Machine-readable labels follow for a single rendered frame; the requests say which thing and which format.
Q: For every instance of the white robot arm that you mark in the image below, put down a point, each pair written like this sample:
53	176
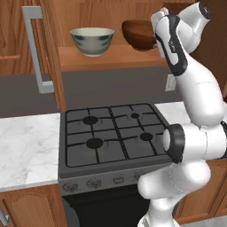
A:
204	97

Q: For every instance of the open wooden wall cabinet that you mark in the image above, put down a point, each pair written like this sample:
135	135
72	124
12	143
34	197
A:
112	57

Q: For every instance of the white wall socket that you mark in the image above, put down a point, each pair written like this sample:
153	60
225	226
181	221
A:
170	82

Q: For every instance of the black gas hob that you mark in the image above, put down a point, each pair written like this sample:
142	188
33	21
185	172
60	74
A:
115	133

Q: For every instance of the black oven door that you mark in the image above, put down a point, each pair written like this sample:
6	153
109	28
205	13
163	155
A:
106	209

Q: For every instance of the white bowl with green pattern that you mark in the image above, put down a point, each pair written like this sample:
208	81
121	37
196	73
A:
92	41

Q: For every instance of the wooden base cabinet door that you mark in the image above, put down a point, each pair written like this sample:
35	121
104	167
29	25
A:
32	207
207	195

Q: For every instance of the brown wooden bowl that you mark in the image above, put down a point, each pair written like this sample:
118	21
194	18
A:
139	34

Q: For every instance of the dark wooden cabinet door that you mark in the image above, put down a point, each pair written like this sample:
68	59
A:
220	44

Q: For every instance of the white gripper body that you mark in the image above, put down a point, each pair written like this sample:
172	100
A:
159	16

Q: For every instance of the grey stove knob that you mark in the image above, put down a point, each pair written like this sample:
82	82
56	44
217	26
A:
118	179
70	187
136	176
94	183

